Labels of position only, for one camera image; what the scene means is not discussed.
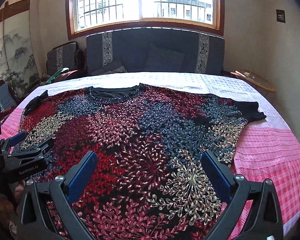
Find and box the left hand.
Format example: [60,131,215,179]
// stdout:
[0,180,25,229]

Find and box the dark cushioned armchair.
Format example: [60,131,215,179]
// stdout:
[46,41,84,76]

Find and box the green clothes hanger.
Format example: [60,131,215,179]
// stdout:
[45,67,69,85]

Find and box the pink checked bed sheet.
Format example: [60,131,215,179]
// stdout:
[1,72,300,238]

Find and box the dark blue sofa headboard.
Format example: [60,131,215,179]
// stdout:
[86,28,225,75]

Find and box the dark square cushion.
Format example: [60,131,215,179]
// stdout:
[143,44,186,72]

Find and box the red black patterned knit sweater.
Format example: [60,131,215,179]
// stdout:
[16,84,265,239]

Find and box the dark wall switch plate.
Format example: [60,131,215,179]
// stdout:
[276,9,286,23]

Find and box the wooden framed window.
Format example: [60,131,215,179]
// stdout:
[65,0,225,39]

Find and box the painted folding screen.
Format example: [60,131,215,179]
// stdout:
[0,0,39,98]

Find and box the round wooden side table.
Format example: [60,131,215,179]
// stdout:
[230,69,277,95]

